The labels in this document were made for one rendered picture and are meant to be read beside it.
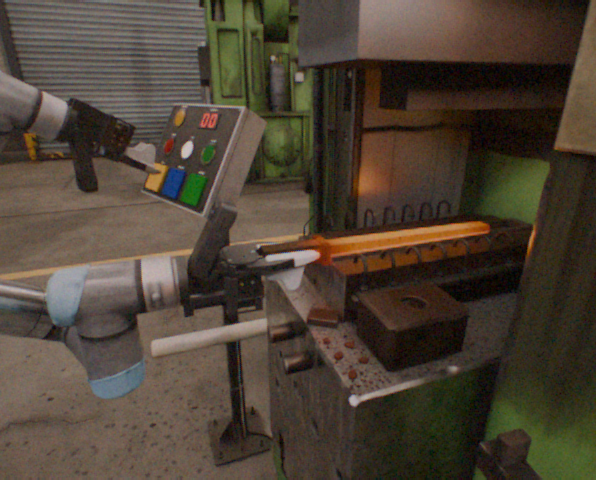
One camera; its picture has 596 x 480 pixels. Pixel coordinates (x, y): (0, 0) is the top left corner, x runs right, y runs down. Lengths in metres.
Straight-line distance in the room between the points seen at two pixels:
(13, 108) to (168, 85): 7.66
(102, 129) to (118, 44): 7.60
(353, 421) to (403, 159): 0.56
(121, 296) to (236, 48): 5.03
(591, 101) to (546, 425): 0.34
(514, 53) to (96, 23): 8.12
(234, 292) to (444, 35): 0.43
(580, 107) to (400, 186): 0.51
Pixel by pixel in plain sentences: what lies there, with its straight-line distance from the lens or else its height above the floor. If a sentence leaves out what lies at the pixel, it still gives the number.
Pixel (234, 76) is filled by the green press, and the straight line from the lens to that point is 5.42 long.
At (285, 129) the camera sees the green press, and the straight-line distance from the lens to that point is 5.40.
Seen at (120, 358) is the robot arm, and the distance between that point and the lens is 0.59.
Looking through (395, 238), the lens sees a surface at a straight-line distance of 0.65.
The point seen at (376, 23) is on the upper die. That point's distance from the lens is 0.50.
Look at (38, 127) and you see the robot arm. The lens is 0.82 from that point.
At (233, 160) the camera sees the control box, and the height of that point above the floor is 1.08.
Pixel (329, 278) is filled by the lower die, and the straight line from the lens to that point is 0.60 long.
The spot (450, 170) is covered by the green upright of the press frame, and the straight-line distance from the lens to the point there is 0.95.
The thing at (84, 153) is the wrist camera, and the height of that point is 1.12.
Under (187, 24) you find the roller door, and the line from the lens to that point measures 8.54.
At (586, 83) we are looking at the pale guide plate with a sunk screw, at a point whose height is 1.24.
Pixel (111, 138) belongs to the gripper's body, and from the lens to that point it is 0.85.
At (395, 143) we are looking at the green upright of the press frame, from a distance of 0.84.
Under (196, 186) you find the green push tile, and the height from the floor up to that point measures 1.02.
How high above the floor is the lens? 1.24
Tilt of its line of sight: 22 degrees down
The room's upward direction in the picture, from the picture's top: straight up
